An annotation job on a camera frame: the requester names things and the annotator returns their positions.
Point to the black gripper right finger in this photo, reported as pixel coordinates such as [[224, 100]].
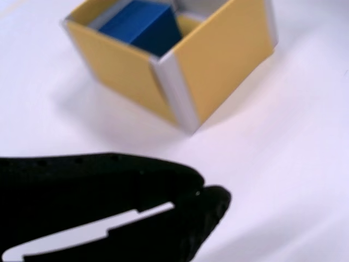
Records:
[[163, 234]]

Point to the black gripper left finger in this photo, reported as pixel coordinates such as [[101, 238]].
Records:
[[81, 188]]

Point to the blue block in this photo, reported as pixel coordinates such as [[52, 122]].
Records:
[[141, 26]]

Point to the yellow paper box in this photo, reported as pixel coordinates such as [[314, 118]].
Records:
[[223, 54]]

